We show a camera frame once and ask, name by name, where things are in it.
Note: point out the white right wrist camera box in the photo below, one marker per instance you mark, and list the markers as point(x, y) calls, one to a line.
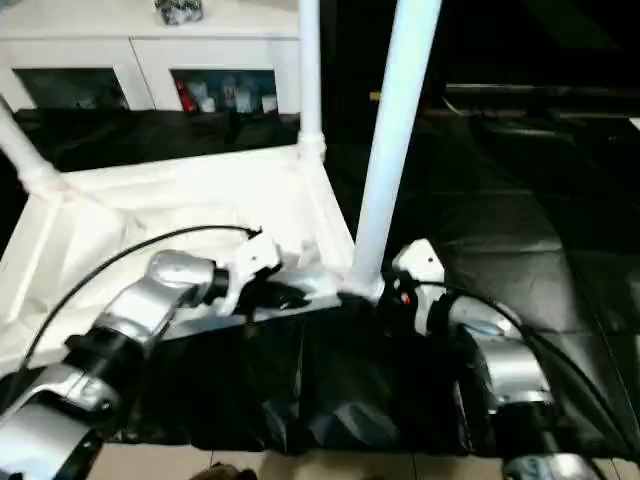
point(420, 262)

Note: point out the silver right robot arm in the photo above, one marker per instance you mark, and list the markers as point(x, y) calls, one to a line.
point(500, 355)

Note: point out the black mat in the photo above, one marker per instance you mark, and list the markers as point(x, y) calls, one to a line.
point(350, 390)

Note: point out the grey object on cabinet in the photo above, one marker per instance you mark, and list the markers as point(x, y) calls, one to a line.
point(180, 10)

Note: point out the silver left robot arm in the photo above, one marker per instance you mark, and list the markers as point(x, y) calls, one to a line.
point(150, 305)

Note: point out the small yellow tag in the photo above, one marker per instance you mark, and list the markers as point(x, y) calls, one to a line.
point(376, 97)

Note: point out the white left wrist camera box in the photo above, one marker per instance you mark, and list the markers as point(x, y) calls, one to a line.
point(250, 262)

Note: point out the grey robot foot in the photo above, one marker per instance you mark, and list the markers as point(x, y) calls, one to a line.
point(218, 473)

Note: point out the white plastic table leg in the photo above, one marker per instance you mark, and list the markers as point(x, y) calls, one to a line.
point(25, 150)
point(310, 70)
point(395, 130)

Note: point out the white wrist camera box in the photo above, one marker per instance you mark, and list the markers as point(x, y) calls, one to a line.
point(250, 262)
point(420, 262)

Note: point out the white plastic table top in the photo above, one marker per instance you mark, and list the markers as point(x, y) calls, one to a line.
point(150, 215)

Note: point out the white cabinet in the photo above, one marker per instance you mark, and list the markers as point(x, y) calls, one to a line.
point(140, 50)

